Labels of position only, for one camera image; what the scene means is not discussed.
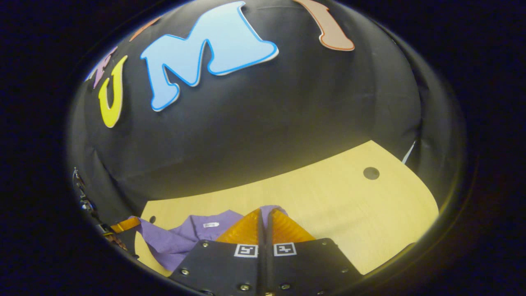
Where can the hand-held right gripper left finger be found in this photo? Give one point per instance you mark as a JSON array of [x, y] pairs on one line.
[[224, 271]]

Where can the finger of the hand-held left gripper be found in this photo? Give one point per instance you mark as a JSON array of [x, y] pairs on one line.
[[125, 224]]

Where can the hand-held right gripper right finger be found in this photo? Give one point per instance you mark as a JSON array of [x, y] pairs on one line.
[[308, 267]]

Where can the purple button shirt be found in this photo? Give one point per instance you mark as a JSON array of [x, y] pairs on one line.
[[185, 238]]

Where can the black backdrop cloth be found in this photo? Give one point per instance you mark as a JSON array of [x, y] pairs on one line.
[[267, 123]]

